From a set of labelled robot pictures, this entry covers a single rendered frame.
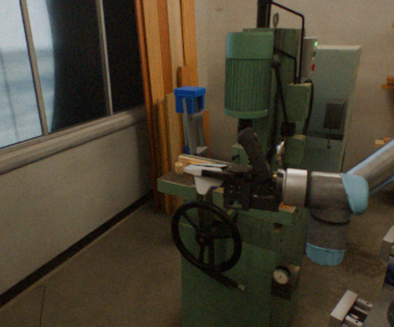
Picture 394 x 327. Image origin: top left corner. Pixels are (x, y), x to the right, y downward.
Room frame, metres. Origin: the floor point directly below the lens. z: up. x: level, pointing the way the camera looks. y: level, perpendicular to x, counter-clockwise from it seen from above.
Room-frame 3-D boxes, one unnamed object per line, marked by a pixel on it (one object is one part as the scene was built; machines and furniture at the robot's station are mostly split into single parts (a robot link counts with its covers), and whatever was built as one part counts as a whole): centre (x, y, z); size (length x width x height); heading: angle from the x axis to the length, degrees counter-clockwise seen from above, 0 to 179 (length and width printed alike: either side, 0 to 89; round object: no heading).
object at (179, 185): (1.29, -0.11, 0.87); 0.61 x 0.30 x 0.06; 60
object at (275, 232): (1.48, -0.26, 0.76); 0.57 x 0.45 x 0.09; 150
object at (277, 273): (1.06, -0.32, 0.65); 0.06 x 0.04 x 0.08; 60
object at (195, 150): (2.25, 0.00, 0.58); 0.27 x 0.25 x 1.16; 64
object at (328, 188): (0.61, -0.27, 1.21); 0.11 x 0.08 x 0.09; 74
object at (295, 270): (1.12, -0.35, 0.58); 0.12 x 0.08 x 0.08; 150
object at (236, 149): (1.39, -0.21, 1.03); 0.14 x 0.07 x 0.09; 150
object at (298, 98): (1.48, -0.43, 1.23); 0.09 x 0.08 x 0.15; 150
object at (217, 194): (1.22, -0.07, 0.92); 0.15 x 0.13 x 0.09; 60
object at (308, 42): (1.58, -0.48, 1.40); 0.10 x 0.06 x 0.16; 150
